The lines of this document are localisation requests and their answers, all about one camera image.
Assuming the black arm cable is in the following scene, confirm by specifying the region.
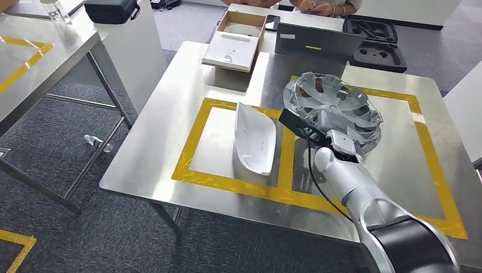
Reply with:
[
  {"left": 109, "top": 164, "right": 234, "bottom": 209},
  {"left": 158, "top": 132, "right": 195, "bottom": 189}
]
[{"left": 300, "top": 128, "right": 355, "bottom": 224}]

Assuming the grey laptop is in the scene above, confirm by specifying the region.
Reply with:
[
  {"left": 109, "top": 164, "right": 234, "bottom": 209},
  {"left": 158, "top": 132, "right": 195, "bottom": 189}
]
[{"left": 275, "top": 22, "right": 367, "bottom": 62}]

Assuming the black power adapter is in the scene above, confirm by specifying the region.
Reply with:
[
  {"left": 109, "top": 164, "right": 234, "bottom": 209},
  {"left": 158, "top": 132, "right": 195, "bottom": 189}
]
[{"left": 150, "top": 0, "right": 182, "bottom": 11}]

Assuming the person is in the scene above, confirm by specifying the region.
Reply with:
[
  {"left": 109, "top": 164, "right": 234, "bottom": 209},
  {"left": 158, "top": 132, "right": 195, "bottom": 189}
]
[
  {"left": 220, "top": 0, "right": 283, "bottom": 9},
  {"left": 292, "top": 0, "right": 363, "bottom": 18}
]

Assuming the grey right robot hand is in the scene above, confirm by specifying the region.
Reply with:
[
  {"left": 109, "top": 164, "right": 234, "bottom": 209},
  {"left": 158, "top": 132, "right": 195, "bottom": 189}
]
[{"left": 314, "top": 109, "right": 342, "bottom": 133}]

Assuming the black foam case tray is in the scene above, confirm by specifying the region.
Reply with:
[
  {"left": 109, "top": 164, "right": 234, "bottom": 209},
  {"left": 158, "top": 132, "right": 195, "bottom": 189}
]
[{"left": 342, "top": 18, "right": 408, "bottom": 74}]

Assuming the clear plastic bottle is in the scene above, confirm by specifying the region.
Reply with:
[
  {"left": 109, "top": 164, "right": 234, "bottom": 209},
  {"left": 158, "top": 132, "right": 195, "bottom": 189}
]
[
  {"left": 84, "top": 134, "right": 114, "bottom": 154},
  {"left": 39, "top": 0, "right": 72, "bottom": 24}
]

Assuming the black carry case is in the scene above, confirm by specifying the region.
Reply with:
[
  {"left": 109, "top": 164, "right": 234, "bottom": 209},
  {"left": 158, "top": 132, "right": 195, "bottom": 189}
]
[{"left": 83, "top": 0, "right": 141, "bottom": 24}]

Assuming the black smartphone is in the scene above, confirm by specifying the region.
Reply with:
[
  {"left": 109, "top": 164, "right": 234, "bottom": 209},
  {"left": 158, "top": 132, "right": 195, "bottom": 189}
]
[{"left": 264, "top": 14, "right": 282, "bottom": 32}]

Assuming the white crumpled paper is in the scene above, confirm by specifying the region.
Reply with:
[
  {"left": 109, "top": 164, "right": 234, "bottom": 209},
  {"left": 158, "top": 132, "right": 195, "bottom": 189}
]
[{"left": 234, "top": 101, "right": 277, "bottom": 177}]

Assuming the silver plastic wheel hubcap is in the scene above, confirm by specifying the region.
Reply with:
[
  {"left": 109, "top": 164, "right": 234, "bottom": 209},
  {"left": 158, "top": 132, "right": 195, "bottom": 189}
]
[{"left": 283, "top": 72, "right": 384, "bottom": 155}]

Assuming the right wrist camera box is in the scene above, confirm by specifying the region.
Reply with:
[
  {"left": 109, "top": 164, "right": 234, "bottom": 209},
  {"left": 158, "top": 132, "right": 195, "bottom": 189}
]
[{"left": 279, "top": 108, "right": 326, "bottom": 144}]

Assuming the open cardboard box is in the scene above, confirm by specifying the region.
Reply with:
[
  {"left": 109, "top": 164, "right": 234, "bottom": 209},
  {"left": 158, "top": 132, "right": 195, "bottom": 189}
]
[{"left": 202, "top": 10, "right": 268, "bottom": 73}]

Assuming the white round part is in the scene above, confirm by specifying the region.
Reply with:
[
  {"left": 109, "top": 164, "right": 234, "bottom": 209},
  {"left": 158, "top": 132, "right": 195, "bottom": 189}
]
[{"left": 225, "top": 23, "right": 261, "bottom": 38}]

